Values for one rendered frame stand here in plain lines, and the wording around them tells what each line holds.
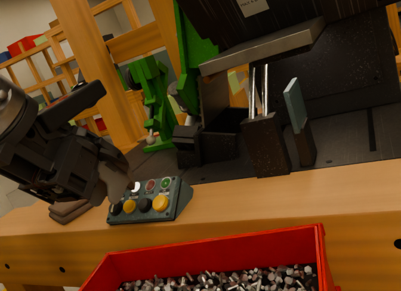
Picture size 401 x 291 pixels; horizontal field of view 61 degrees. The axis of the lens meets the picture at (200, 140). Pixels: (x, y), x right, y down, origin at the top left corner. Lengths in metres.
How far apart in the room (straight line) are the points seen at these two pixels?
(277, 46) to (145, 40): 0.88
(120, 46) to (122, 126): 0.30
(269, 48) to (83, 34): 0.96
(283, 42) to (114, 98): 0.96
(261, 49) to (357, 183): 0.24
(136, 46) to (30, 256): 0.79
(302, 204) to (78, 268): 0.51
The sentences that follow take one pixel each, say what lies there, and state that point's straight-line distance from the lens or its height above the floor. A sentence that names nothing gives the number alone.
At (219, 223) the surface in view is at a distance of 0.54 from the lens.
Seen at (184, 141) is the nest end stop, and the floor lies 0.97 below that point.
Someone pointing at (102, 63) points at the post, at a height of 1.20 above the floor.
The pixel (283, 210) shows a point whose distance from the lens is 0.51.
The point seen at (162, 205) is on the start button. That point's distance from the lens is 0.58.
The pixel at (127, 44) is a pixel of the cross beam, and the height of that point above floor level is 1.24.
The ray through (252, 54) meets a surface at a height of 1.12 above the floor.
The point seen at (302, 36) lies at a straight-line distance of 0.46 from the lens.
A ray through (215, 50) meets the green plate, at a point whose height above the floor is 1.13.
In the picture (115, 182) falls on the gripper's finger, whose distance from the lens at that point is 0.48.
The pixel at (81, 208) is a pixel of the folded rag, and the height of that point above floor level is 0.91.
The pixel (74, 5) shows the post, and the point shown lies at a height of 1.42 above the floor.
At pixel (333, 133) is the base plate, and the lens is 0.74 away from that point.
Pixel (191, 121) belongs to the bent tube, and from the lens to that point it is 0.80.
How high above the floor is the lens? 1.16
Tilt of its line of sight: 16 degrees down
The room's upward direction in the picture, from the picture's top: 20 degrees counter-clockwise
